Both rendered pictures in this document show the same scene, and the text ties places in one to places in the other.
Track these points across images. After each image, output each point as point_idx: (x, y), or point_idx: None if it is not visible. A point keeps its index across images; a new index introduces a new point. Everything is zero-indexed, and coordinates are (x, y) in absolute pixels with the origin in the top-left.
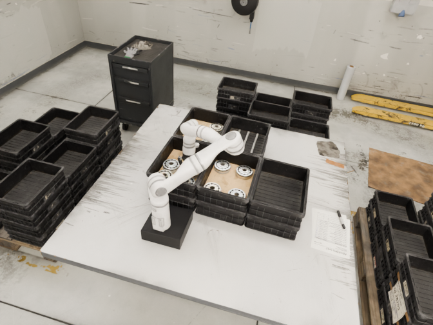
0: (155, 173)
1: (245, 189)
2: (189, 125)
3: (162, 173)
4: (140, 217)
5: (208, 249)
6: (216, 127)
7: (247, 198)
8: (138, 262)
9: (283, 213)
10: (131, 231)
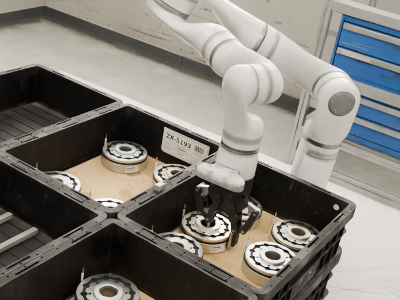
0: (345, 81)
1: (83, 169)
2: (263, 56)
3: (302, 236)
4: (346, 265)
5: None
6: None
7: (126, 105)
8: None
9: (63, 91)
10: (363, 247)
